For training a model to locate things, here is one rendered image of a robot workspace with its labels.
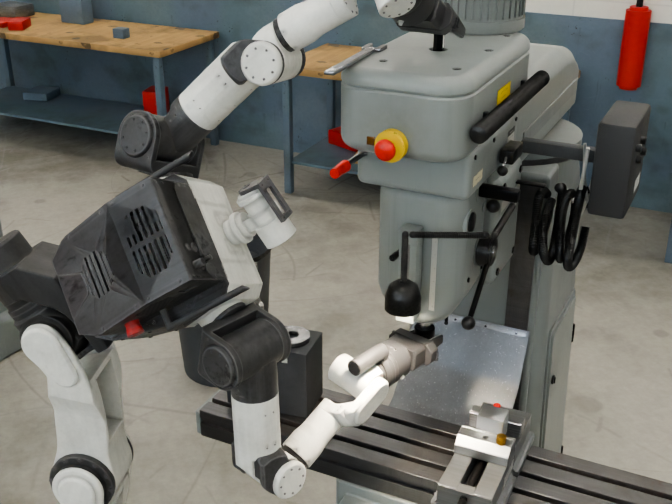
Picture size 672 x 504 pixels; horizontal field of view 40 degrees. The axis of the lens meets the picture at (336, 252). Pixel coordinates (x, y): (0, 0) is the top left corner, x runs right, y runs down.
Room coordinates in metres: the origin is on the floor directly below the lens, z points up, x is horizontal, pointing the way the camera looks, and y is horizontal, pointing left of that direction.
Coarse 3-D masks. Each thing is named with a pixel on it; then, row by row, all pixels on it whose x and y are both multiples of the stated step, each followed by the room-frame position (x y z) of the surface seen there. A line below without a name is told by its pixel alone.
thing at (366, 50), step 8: (368, 48) 1.77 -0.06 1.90; (376, 48) 1.77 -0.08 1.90; (384, 48) 1.79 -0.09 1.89; (352, 56) 1.70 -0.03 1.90; (360, 56) 1.70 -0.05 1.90; (336, 64) 1.64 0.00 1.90; (344, 64) 1.64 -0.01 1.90; (352, 64) 1.66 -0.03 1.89; (328, 72) 1.59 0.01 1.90; (336, 72) 1.59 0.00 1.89
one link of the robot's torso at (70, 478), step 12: (72, 468) 1.54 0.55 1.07; (60, 480) 1.53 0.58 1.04; (72, 480) 1.52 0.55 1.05; (84, 480) 1.53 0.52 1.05; (96, 480) 1.53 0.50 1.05; (60, 492) 1.53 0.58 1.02; (72, 492) 1.52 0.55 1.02; (84, 492) 1.52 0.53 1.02; (96, 492) 1.52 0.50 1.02; (120, 492) 1.64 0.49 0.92
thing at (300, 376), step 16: (304, 336) 1.96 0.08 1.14; (320, 336) 1.99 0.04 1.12; (304, 352) 1.91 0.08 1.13; (320, 352) 1.99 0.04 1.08; (288, 368) 1.91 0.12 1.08; (304, 368) 1.90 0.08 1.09; (320, 368) 1.99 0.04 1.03; (288, 384) 1.91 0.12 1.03; (304, 384) 1.90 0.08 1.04; (320, 384) 1.99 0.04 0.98; (288, 400) 1.91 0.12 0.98; (304, 400) 1.90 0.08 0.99; (304, 416) 1.90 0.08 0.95
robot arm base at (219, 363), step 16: (224, 320) 1.46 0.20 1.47; (240, 320) 1.48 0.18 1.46; (272, 320) 1.49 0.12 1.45; (208, 336) 1.41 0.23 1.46; (288, 336) 1.47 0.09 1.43; (208, 352) 1.40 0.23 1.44; (224, 352) 1.38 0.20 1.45; (288, 352) 1.47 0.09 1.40; (208, 368) 1.40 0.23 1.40; (224, 368) 1.37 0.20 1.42; (240, 368) 1.37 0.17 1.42; (224, 384) 1.37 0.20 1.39
